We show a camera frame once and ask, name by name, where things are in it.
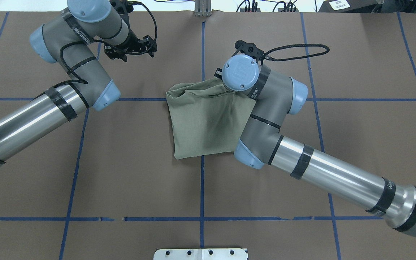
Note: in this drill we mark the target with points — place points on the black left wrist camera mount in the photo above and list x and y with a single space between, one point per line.
122 6

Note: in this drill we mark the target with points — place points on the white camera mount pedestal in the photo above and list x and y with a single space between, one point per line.
201 254

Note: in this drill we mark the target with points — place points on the aluminium frame post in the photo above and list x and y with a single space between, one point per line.
202 8

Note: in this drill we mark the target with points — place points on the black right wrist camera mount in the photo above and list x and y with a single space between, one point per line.
249 49

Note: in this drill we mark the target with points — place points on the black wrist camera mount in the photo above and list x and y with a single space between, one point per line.
249 49
122 6

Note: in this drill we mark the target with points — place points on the olive green long-sleeve shirt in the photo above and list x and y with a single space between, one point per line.
206 118

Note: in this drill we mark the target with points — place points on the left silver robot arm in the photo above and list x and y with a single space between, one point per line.
123 27

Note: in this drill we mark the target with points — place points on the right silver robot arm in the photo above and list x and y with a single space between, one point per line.
260 143

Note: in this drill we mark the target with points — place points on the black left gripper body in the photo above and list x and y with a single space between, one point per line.
131 40

